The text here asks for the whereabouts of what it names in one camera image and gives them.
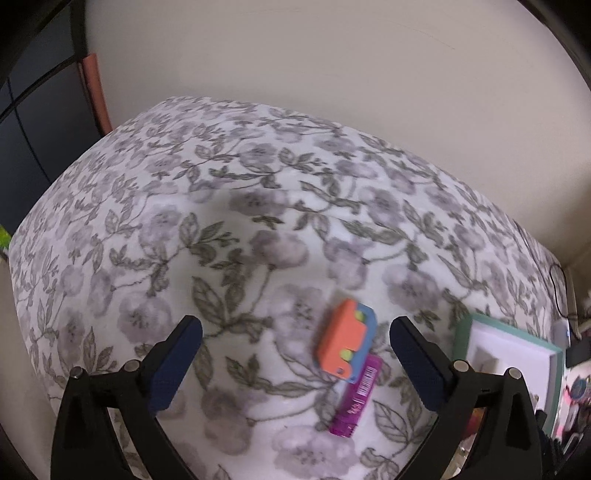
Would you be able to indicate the purple lip balm tube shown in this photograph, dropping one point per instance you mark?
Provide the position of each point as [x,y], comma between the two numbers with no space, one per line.
[358,397]

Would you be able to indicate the round blue ornament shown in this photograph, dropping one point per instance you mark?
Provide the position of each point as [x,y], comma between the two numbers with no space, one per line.
[577,390]

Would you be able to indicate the dark cabinet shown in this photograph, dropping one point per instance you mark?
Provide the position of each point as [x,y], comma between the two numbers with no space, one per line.
[37,138]

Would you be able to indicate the orange and blue toy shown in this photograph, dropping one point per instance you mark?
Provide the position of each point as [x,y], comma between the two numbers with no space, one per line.
[341,337]

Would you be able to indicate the small white device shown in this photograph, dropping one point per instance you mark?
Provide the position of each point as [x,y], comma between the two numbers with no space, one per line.
[561,330]

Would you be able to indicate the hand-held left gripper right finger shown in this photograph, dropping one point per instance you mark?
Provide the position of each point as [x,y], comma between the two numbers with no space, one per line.
[418,364]

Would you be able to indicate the green packet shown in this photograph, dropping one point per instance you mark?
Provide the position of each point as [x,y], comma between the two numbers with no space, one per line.
[3,237]

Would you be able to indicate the teal shallow box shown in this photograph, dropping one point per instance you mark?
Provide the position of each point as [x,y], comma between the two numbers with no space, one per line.
[508,350]

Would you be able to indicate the black power adapter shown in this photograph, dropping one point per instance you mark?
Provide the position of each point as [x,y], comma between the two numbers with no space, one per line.
[579,354]

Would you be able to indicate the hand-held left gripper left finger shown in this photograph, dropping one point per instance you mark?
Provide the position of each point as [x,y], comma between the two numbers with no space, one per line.
[175,364]

